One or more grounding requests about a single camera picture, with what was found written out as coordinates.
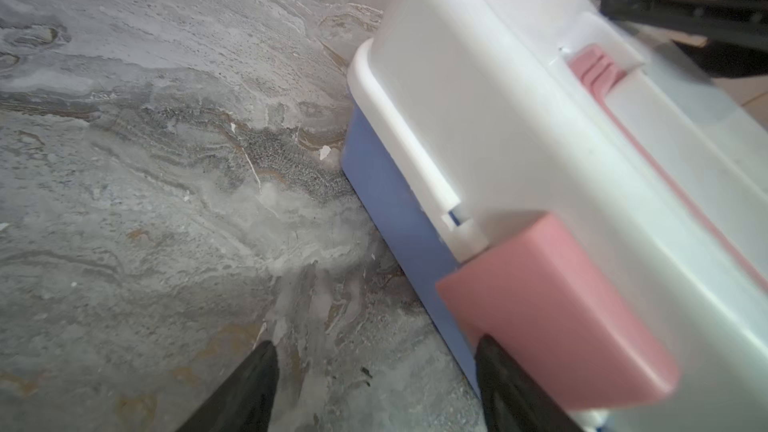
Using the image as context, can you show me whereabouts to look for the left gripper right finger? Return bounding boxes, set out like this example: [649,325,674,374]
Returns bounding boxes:
[475,335,582,432]

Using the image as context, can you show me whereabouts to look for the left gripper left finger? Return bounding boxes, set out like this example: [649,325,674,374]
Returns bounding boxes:
[177,341,280,432]

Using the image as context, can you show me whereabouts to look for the white blue tool box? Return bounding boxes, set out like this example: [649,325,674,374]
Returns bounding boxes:
[342,0,767,431]

